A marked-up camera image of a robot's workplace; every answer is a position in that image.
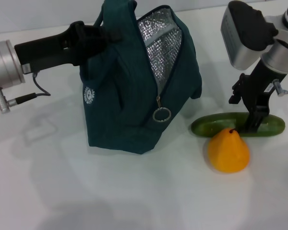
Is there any teal insulated lunch bag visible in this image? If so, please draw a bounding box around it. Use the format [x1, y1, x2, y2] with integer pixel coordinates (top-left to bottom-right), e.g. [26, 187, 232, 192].
[79, 0, 203, 156]

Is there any right gripper grey cable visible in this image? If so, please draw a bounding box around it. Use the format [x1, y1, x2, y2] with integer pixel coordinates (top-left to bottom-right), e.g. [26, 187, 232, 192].
[273, 69, 288, 97]

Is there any metal key ring zipper pull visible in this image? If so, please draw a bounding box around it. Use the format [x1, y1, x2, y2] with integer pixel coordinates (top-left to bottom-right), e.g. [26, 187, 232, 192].
[152, 95, 172, 123]

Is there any green cucumber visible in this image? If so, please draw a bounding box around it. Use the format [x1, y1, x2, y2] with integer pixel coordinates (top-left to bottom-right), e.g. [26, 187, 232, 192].
[191, 112, 286, 138]

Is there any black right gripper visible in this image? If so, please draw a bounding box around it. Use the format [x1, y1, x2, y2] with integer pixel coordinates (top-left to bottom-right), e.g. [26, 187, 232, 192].
[228, 58, 280, 134]

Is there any left gripper grey cable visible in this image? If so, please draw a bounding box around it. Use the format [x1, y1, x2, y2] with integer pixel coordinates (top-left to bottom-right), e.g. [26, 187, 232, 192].
[0, 71, 51, 114]

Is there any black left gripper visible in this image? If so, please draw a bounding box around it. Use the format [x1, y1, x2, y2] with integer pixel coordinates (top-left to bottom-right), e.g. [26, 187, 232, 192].
[14, 21, 122, 73]

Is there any yellow pear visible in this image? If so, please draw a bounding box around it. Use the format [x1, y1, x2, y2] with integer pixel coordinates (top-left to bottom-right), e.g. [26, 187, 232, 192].
[207, 127, 251, 173]

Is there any gripper grey cable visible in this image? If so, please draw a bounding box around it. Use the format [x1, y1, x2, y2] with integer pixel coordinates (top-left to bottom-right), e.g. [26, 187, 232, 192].
[0, 71, 51, 114]
[273, 69, 288, 97]

